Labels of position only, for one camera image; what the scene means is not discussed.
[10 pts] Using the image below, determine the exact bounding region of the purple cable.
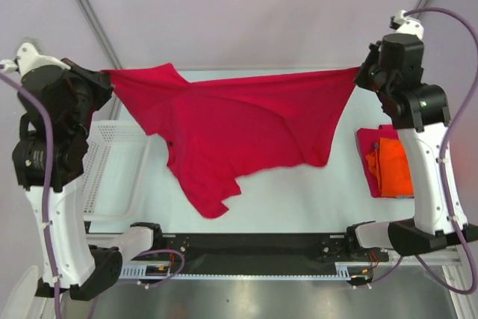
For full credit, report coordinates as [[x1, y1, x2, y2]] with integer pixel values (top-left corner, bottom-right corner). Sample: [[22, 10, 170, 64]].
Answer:
[[0, 61, 186, 319], [353, 7, 478, 296]]

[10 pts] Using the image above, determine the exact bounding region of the aluminium extrusion rail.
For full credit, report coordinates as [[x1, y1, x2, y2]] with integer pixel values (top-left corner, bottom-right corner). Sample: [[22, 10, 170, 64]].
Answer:
[[87, 233, 462, 267]]

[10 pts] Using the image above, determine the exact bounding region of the white slotted cable duct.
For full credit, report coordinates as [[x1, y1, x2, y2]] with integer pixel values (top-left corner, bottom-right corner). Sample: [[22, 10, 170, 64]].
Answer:
[[119, 264, 352, 283]]

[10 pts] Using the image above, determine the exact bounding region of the folded orange t shirt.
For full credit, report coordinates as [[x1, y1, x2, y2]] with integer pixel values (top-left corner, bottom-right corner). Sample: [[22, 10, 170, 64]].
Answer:
[[365, 137, 414, 198]]

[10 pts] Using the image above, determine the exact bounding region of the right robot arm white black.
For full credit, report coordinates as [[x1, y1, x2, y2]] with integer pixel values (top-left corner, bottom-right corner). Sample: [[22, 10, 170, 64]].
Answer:
[[344, 10, 477, 260]]

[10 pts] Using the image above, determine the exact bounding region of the folded magenta t shirt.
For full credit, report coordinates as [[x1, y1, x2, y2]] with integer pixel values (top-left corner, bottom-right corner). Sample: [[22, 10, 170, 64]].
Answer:
[[356, 125, 414, 198]]

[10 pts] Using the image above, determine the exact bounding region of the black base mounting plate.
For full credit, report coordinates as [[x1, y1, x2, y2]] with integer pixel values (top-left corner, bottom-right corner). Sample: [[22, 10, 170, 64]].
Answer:
[[160, 233, 389, 276]]

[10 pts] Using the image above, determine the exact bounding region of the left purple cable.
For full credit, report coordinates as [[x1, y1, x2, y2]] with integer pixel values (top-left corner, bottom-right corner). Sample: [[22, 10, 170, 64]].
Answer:
[[0, 61, 186, 319]]

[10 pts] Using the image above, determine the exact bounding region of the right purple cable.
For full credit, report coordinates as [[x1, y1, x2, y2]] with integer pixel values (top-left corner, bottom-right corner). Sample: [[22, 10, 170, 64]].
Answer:
[[353, 7, 478, 296]]

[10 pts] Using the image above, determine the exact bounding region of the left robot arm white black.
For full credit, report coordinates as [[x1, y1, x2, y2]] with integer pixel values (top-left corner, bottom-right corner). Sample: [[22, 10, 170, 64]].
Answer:
[[5, 40, 165, 301]]

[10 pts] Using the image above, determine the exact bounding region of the white perforated plastic basket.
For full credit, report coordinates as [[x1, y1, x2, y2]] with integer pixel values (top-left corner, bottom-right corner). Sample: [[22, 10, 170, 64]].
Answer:
[[80, 120, 150, 222]]

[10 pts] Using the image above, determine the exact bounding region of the crimson red t shirt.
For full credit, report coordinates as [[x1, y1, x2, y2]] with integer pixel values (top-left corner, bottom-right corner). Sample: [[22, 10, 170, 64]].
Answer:
[[108, 64, 358, 219]]

